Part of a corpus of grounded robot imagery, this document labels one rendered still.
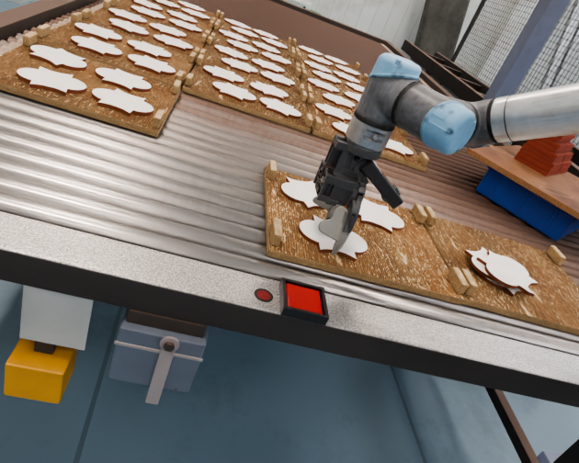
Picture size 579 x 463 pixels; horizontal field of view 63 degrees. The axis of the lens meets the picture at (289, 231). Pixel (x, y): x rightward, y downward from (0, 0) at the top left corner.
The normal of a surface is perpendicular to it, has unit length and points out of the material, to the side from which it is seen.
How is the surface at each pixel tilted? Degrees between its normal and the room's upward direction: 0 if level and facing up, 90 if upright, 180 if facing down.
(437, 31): 90
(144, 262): 0
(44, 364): 0
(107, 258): 0
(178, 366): 90
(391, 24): 90
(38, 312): 90
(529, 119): 104
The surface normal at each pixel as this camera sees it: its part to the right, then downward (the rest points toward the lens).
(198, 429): 0.33, -0.80
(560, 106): -0.71, 0.00
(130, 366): 0.05, 0.54
